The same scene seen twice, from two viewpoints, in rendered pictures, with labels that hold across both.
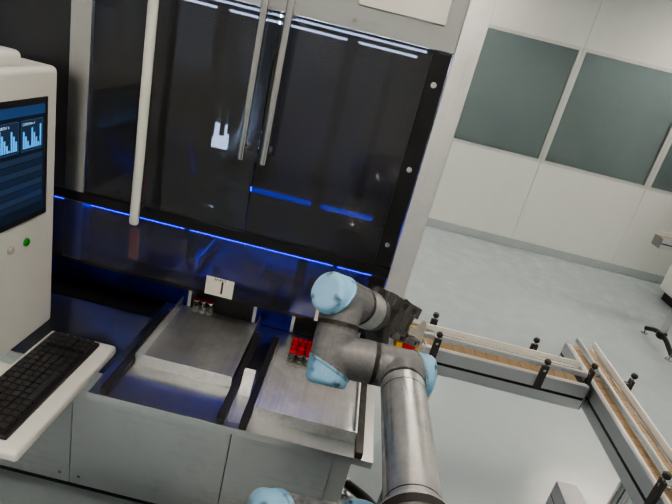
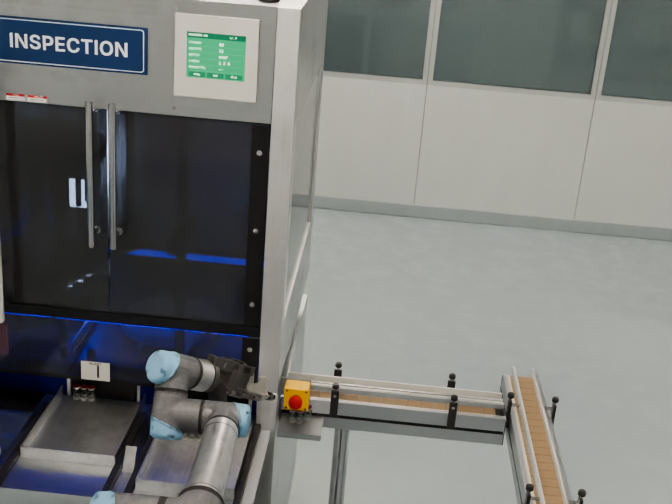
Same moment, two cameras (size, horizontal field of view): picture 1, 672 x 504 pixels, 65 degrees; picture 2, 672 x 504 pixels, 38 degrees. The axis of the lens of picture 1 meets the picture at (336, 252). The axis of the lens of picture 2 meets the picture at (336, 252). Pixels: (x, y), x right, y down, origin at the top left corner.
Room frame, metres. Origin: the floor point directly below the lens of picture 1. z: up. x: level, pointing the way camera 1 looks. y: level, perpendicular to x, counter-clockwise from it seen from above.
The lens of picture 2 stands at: (-1.07, -0.45, 2.43)
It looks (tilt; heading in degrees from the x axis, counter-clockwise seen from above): 21 degrees down; 2
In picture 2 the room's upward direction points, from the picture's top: 5 degrees clockwise
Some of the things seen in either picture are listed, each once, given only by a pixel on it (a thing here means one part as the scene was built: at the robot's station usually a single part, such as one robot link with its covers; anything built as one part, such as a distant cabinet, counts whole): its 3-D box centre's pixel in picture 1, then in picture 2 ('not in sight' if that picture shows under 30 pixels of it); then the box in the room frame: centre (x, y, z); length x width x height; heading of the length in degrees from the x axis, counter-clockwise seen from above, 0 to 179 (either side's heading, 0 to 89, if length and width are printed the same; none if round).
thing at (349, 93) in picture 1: (340, 149); (187, 221); (1.40, 0.05, 1.50); 0.43 x 0.01 x 0.59; 90
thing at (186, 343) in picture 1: (204, 337); (86, 423); (1.29, 0.31, 0.90); 0.34 x 0.26 x 0.04; 0
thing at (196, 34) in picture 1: (175, 108); (24, 206); (1.40, 0.51, 1.50); 0.47 x 0.01 x 0.59; 90
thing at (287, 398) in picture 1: (313, 384); (197, 453); (1.20, -0.03, 0.90); 0.34 x 0.26 x 0.04; 0
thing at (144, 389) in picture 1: (253, 372); (139, 451); (1.22, 0.14, 0.87); 0.70 x 0.48 x 0.02; 90
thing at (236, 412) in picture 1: (242, 394); (124, 469); (1.07, 0.14, 0.91); 0.14 x 0.03 x 0.06; 0
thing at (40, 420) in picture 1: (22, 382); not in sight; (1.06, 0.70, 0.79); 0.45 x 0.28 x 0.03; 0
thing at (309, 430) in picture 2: not in sight; (301, 423); (1.45, -0.29, 0.87); 0.14 x 0.13 x 0.02; 0
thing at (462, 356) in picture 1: (483, 355); (393, 401); (1.55, -0.56, 0.92); 0.69 x 0.15 x 0.16; 90
